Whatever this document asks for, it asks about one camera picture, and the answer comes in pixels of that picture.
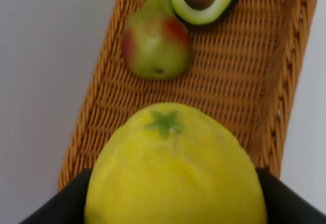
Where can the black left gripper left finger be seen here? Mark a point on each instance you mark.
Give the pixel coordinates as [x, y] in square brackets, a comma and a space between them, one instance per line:
[67, 206]

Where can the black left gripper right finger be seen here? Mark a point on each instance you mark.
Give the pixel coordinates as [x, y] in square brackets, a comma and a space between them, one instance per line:
[283, 204]

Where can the yellow lemon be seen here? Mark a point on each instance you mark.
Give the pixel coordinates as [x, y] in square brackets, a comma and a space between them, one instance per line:
[171, 163]

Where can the green pear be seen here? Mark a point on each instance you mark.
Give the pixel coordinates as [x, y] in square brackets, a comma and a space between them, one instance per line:
[155, 44]

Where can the orange wicker basket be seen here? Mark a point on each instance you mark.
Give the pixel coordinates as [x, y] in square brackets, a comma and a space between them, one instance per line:
[244, 75]

